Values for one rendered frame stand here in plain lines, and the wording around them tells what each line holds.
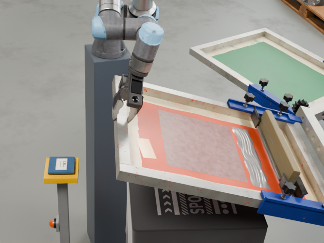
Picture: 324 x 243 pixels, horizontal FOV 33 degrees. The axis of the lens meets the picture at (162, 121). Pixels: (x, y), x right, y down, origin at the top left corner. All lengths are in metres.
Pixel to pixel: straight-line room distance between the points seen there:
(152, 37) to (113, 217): 1.45
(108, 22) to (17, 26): 3.83
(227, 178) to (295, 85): 1.11
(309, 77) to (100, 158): 1.18
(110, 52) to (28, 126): 1.81
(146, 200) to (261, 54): 1.39
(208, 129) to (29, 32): 3.62
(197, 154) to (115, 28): 0.52
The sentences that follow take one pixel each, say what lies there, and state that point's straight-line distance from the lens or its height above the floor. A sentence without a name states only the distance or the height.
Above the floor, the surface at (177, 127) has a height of 1.18.
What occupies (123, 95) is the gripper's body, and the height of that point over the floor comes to 1.37.
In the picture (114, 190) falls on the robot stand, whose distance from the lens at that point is 2.81.
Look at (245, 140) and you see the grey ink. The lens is 2.11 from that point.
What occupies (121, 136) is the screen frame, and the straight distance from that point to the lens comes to 1.77.
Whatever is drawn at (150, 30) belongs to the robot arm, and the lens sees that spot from 1.71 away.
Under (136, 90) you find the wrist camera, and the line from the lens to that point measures 1.76.
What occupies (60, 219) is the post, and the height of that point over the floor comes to 0.69.
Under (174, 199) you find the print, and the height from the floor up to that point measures 0.95.
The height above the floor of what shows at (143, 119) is 1.21.
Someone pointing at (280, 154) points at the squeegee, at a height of 1.16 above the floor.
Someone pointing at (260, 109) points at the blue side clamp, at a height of 1.12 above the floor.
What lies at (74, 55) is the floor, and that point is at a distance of 5.02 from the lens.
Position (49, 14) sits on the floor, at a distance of 5.85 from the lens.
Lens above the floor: 2.31
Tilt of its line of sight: 34 degrees down
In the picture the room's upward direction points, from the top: 5 degrees clockwise
